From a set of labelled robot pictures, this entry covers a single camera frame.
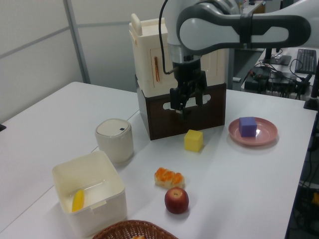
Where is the cream plastic cabinet with handle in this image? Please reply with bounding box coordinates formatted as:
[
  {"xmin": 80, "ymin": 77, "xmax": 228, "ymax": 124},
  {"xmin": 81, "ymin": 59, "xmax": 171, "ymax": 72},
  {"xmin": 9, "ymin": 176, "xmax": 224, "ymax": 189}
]
[{"xmin": 129, "ymin": 13, "xmax": 226, "ymax": 98}]

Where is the black keyboard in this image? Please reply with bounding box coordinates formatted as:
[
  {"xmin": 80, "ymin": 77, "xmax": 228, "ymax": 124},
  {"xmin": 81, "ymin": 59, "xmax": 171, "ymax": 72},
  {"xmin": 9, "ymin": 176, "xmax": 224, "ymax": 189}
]
[{"xmin": 295, "ymin": 48, "xmax": 318, "ymax": 74}]

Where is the cream lidded canister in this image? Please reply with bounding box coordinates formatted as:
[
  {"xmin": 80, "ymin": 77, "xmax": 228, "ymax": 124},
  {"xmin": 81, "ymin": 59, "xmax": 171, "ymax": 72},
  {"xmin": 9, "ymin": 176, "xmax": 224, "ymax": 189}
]
[{"xmin": 95, "ymin": 119, "xmax": 135, "ymax": 164}]

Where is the black monitor stand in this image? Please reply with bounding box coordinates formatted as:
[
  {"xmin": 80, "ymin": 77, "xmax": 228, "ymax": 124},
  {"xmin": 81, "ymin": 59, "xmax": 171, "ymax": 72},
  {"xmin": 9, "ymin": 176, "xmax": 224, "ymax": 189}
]
[{"xmin": 262, "ymin": 47, "xmax": 292, "ymax": 66}]

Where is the black electronics with cables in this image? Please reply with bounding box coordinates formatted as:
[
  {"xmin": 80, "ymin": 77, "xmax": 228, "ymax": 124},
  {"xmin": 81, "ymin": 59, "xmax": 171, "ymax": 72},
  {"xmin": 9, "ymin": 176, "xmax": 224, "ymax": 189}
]
[{"xmin": 243, "ymin": 66, "xmax": 312, "ymax": 98}]

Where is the dark brown crate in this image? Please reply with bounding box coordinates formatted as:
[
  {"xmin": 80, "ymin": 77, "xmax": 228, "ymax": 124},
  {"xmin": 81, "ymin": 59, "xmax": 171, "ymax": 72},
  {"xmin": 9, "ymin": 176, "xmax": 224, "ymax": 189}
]
[{"xmin": 141, "ymin": 83, "xmax": 227, "ymax": 141}]

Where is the purple foam cube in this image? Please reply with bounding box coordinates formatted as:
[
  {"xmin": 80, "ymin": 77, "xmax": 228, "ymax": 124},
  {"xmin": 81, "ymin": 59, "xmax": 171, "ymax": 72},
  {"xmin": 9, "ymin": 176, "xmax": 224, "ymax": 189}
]
[{"xmin": 238, "ymin": 116, "xmax": 258, "ymax": 138}]

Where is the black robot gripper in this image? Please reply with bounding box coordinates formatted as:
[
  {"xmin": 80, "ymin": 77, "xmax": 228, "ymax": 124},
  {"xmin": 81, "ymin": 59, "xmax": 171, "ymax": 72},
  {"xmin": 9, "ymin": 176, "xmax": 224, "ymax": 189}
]
[{"xmin": 169, "ymin": 59, "xmax": 208, "ymax": 123}]

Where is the grey partition post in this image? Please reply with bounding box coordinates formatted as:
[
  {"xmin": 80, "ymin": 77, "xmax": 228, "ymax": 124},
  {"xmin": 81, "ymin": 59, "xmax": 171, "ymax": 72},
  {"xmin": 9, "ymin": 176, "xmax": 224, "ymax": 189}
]
[{"xmin": 66, "ymin": 0, "xmax": 91, "ymax": 84}]

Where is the cream open plastic container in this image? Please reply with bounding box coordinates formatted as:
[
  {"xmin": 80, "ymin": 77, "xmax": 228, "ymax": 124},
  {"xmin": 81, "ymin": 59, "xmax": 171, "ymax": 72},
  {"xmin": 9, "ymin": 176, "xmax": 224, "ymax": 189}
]
[{"xmin": 51, "ymin": 150, "xmax": 128, "ymax": 238}]

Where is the brown wicker basket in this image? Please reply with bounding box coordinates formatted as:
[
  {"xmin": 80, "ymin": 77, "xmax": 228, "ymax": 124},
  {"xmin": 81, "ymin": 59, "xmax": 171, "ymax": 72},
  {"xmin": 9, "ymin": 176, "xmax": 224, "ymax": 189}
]
[{"xmin": 91, "ymin": 219, "xmax": 179, "ymax": 239}]

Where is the yellow foam cube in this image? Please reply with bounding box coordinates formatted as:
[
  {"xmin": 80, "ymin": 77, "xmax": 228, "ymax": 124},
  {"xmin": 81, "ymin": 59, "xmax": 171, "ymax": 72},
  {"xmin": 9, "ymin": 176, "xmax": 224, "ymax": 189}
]
[{"xmin": 183, "ymin": 129, "xmax": 204, "ymax": 153}]

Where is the red apple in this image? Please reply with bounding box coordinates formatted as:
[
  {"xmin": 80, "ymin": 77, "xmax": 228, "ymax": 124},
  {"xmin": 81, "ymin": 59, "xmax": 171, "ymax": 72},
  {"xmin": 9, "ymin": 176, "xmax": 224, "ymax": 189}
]
[{"xmin": 164, "ymin": 187, "xmax": 189, "ymax": 215}]

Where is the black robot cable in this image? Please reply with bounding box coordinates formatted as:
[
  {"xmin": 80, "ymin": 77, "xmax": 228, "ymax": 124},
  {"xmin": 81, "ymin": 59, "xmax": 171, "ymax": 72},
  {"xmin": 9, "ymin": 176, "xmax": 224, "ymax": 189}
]
[{"xmin": 158, "ymin": 0, "xmax": 176, "ymax": 75}]

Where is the yellow banana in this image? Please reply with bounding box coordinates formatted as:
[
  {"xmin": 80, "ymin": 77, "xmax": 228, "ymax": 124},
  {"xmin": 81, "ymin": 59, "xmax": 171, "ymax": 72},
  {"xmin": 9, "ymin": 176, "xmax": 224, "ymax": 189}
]
[{"xmin": 71, "ymin": 189, "xmax": 85, "ymax": 213}]

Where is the pink plate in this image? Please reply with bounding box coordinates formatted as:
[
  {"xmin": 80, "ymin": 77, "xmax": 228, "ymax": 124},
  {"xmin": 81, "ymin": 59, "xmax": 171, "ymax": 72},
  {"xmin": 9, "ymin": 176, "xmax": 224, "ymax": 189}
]
[{"xmin": 228, "ymin": 117, "xmax": 278, "ymax": 146}]

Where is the braided orange bread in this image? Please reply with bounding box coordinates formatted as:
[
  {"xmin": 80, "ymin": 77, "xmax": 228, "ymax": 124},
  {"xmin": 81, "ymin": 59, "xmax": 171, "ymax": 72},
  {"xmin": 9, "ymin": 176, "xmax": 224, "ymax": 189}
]
[{"xmin": 154, "ymin": 167, "xmax": 186, "ymax": 189}]

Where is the black clamp mount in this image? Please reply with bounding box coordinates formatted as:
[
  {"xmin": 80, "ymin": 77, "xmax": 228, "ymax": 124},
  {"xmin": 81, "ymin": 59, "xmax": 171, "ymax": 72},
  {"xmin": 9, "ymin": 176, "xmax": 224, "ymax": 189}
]
[{"xmin": 303, "ymin": 71, "xmax": 319, "ymax": 110}]

